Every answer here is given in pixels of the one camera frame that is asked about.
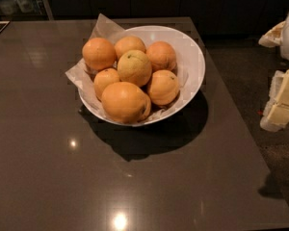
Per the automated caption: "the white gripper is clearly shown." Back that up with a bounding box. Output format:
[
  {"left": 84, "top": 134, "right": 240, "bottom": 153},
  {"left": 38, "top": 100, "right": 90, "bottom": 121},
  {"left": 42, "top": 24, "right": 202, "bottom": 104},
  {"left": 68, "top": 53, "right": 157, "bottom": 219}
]
[{"left": 258, "top": 15, "right": 289, "bottom": 132}]

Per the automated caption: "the small left orange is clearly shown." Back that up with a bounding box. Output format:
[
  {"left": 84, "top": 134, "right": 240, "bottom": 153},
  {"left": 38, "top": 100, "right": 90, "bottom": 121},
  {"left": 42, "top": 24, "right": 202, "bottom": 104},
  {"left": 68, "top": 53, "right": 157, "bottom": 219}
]
[{"left": 93, "top": 68, "right": 120, "bottom": 99}]

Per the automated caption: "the right front orange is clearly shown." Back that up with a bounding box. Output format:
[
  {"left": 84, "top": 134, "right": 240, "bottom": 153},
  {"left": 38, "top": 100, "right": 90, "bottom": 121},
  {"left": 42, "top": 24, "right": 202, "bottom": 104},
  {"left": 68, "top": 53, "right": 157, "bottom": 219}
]
[{"left": 146, "top": 70, "right": 179, "bottom": 106}]

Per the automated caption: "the back centre orange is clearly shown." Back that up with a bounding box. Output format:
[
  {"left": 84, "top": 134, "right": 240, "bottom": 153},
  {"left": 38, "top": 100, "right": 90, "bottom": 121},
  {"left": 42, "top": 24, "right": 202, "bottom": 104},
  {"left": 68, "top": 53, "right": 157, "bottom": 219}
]
[{"left": 115, "top": 36, "right": 146, "bottom": 59}]

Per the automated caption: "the large front orange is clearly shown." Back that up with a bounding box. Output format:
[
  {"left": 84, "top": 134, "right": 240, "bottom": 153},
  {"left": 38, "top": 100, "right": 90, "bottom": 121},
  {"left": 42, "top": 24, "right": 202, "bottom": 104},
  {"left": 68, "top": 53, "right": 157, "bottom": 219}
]
[{"left": 101, "top": 82, "right": 151, "bottom": 124}]

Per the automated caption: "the back left orange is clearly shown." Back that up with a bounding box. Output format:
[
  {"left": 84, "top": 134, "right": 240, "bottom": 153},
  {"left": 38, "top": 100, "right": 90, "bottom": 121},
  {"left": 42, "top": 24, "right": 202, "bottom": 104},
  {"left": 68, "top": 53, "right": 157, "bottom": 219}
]
[{"left": 82, "top": 38, "right": 117, "bottom": 70}]

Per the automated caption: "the white bowl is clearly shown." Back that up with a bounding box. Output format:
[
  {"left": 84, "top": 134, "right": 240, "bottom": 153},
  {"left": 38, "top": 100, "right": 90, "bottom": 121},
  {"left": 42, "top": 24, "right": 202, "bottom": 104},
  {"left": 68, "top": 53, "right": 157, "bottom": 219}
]
[{"left": 92, "top": 26, "right": 205, "bottom": 127}]

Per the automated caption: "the back right orange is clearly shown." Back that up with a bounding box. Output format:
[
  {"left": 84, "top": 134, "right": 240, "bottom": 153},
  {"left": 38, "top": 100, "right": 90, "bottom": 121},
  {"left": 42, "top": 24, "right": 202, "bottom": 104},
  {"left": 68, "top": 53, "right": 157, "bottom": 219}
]
[{"left": 146, "top": 41, "right": 176, "bottom": 71}]

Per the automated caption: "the top centre yellowish orange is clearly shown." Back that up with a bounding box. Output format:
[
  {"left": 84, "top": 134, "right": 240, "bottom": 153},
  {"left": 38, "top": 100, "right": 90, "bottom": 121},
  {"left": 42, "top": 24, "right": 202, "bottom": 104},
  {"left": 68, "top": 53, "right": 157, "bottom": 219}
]
[{"left": 117, "top": 50, "right": 152, "bottom": 87}]

